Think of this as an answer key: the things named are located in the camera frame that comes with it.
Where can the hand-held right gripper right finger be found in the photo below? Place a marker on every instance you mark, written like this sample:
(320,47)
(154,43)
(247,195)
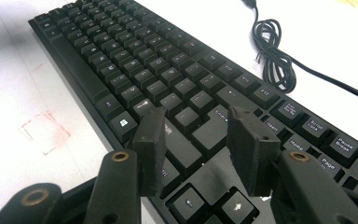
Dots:
(251,149)

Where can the black computer keyboard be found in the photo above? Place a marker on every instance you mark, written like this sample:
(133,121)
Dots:
(155,71)

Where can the white board sheet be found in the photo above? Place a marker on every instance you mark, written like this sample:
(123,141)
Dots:
(28,124)

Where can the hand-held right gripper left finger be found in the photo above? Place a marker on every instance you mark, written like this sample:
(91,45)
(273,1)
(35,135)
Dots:
(150,149)

